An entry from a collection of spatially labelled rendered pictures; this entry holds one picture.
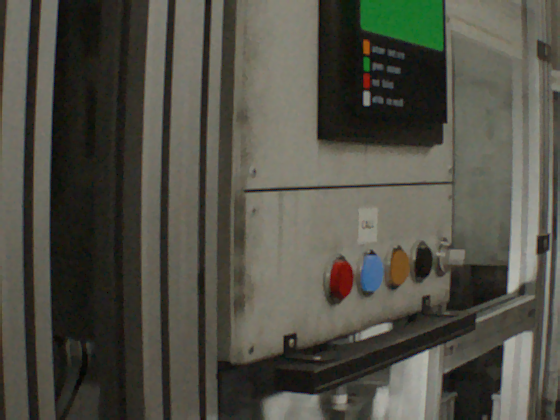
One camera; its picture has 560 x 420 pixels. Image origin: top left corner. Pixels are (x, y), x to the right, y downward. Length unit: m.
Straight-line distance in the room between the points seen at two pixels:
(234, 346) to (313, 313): 0.11
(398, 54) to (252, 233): 0.25
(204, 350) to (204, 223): 0.09
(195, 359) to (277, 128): 0.18
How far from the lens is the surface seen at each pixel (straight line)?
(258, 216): 0.84
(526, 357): 1.60
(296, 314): 0.89
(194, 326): 0.79
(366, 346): 0.95
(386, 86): 0.98
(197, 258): 0.79
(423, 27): 1.06
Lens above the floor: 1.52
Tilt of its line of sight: 3 degrees down
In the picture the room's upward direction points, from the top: 1 degrees clockwise
